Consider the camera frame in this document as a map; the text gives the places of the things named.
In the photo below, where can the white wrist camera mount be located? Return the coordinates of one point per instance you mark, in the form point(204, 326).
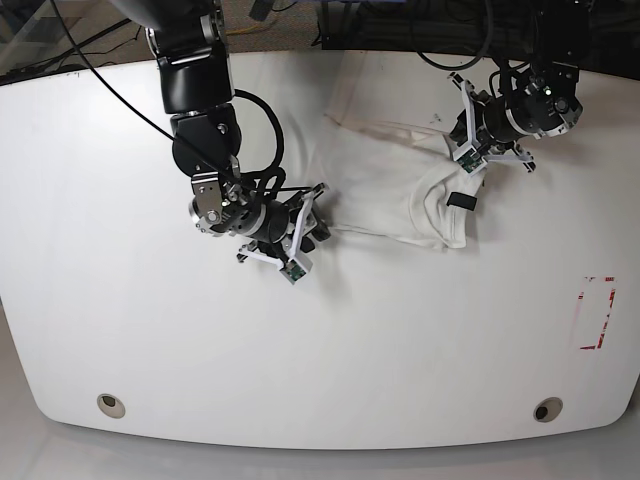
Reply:
point(295, 240)
point(475, 135)

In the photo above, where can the table grommet hole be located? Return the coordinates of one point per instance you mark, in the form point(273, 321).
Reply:
point(111, 406)
point(548, 410)

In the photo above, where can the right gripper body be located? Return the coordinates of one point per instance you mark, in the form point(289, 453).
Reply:
point(295, 225)

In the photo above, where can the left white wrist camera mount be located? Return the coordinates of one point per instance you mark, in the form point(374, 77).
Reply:
point(475, 135)

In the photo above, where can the left table grommet hole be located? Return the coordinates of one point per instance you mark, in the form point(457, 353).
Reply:
point(111, 406)

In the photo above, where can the right table grommet hole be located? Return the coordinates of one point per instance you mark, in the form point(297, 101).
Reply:
point(548, 410)

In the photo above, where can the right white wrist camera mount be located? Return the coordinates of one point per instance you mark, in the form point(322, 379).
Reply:
point(295, 240)

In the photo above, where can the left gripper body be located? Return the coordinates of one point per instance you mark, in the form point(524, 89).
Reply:
point(480, 130)

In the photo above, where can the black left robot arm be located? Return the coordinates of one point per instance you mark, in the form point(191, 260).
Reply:
point(536, 100)

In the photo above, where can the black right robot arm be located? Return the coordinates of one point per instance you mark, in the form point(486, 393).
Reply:
point(189, 42)

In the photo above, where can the white printed T-shirt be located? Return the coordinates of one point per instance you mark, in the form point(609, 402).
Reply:
point(384, 150)

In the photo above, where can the red tape rectangle marker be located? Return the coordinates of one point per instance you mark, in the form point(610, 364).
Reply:
point(593, 312)

